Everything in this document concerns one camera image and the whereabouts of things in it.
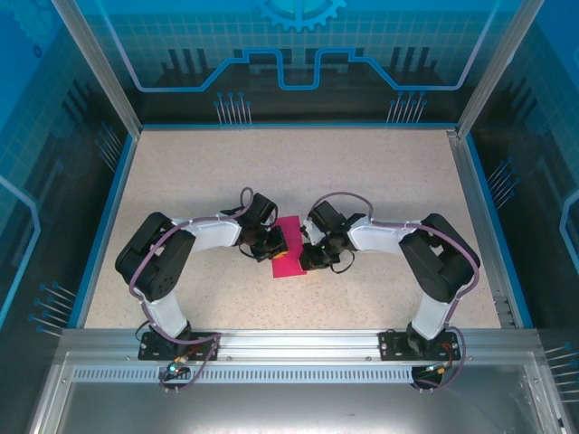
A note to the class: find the pink paper sheet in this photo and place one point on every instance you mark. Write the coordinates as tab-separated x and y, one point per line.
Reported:
289	267

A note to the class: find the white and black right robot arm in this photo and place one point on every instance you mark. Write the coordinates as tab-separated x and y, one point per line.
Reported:
434	257

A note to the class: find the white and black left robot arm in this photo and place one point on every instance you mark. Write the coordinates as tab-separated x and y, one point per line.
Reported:
154	257

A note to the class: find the sheet metal tray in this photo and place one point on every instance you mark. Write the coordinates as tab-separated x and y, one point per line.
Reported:
289	407

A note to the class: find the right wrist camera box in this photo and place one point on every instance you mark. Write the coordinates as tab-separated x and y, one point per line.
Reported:
311	229

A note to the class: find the aluminium mounting rail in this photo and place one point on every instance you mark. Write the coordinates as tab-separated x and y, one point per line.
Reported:
294	343

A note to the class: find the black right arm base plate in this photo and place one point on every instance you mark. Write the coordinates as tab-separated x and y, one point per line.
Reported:
391	346

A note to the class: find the aluminium side rail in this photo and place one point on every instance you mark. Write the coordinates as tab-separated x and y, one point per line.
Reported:
468	181

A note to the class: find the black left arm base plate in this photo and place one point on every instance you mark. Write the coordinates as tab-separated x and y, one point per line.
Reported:
151	350

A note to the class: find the aluminium frame post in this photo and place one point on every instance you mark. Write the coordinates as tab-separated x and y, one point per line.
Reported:
497	68
99	68

